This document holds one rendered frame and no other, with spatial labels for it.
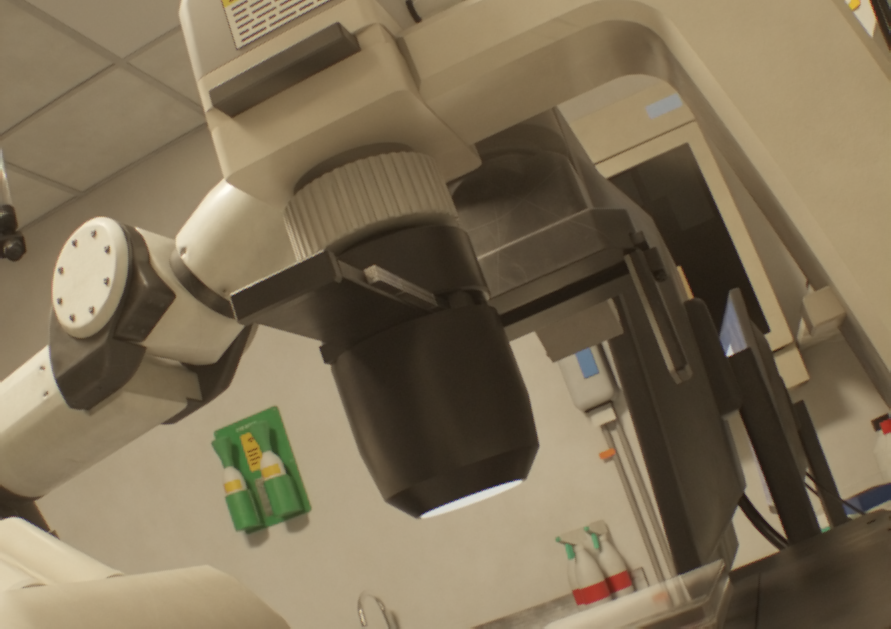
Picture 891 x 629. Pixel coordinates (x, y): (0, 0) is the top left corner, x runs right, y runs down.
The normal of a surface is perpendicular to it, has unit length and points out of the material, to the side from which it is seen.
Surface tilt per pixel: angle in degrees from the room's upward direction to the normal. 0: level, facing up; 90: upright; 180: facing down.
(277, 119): 90
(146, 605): 62
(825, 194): 90
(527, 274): 78
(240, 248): 122
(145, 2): 180
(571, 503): 90
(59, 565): 55
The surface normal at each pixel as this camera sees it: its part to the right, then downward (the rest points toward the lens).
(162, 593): 0.63, -0.77
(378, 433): -0.68, 0.04
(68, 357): -0.58, -0.21
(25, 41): 0.33, 0.91
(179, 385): 0.77, -0.46
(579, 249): -0.39, -0.33
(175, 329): 0.11, 0.42
